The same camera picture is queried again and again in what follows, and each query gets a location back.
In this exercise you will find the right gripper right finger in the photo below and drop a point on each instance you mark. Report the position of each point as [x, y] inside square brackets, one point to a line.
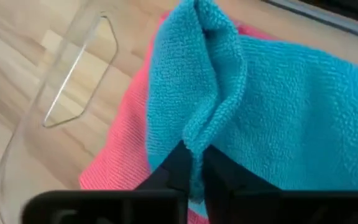
[222, 180]

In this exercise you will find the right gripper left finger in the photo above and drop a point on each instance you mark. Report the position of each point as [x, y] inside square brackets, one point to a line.
[176, 174]

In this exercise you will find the pink microfiber towel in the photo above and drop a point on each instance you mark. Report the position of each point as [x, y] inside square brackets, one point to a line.
[123, 149]

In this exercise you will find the blue microfiber towel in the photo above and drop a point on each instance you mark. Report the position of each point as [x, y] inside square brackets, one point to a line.
[275, 109]

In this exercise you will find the clear plastic bin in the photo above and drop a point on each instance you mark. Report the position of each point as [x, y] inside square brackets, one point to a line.
[26, 124]

